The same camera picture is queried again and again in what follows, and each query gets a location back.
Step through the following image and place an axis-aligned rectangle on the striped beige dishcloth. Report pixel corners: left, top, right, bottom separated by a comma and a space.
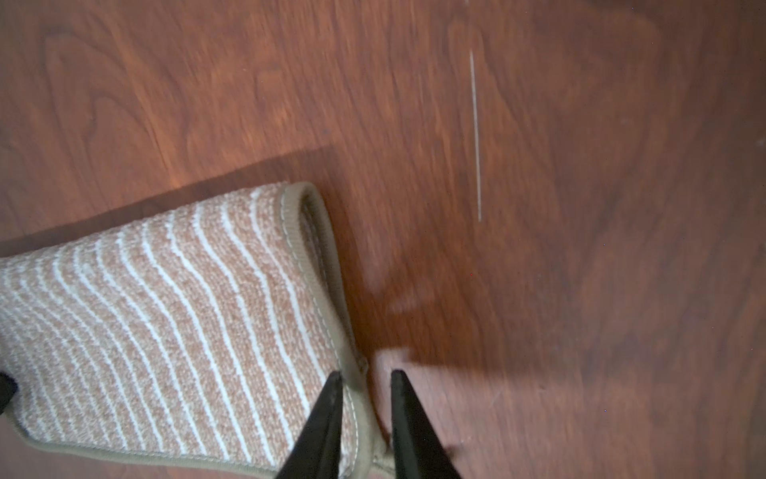
1, 183, 394, 478

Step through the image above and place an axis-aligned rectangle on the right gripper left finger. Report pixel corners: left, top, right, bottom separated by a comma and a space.
275, 371, 344, 479

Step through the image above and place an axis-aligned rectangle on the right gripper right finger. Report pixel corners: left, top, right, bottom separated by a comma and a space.
391, 369, 460, 479

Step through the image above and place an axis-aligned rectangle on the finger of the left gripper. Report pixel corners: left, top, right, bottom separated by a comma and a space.
0, 372, 18, 414

